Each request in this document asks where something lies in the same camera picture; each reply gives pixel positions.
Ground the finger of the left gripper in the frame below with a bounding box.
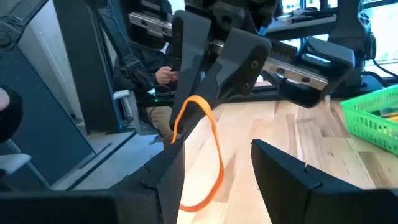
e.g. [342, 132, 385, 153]
[178, 27, 273, 136]
[169, 10, 213, 130]

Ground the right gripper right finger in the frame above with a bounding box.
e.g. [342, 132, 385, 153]
[251, 139, 398, 224]

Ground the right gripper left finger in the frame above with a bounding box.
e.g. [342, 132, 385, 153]
[0, 139, 186, 224]

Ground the green plastic basket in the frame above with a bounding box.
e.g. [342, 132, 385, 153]
[339, 84, 398, 156]

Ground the orange rubber band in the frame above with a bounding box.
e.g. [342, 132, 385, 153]
[170, 95, 225, 213]

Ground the person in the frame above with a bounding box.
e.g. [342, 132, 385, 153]
[0, 86, 24, 144]
[111, 0, 181, 146]

